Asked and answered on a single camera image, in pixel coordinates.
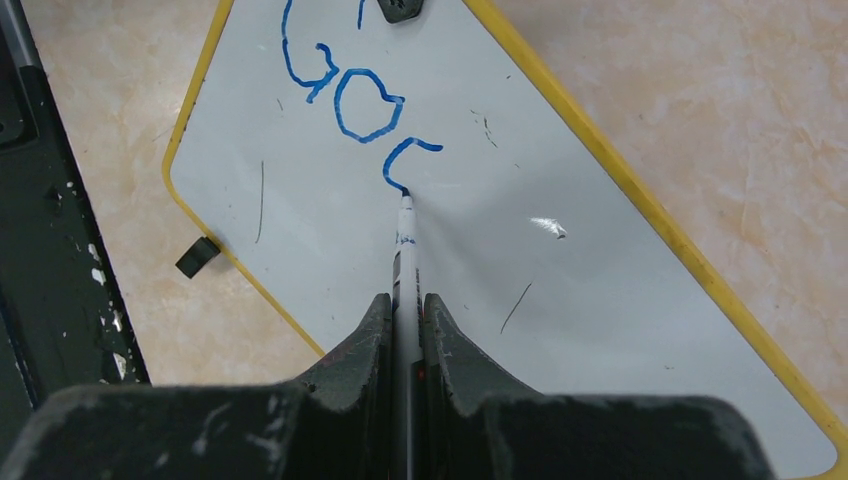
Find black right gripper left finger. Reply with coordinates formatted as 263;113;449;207
1;293;392;479

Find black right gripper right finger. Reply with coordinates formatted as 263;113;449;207
423;294;774;479

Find white whiteboard marker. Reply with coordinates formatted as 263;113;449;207
390;187;426;479

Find yellow framed whiteboard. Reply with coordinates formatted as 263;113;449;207
163;1;847;479

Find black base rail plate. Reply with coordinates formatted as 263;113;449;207
1;1;149;454

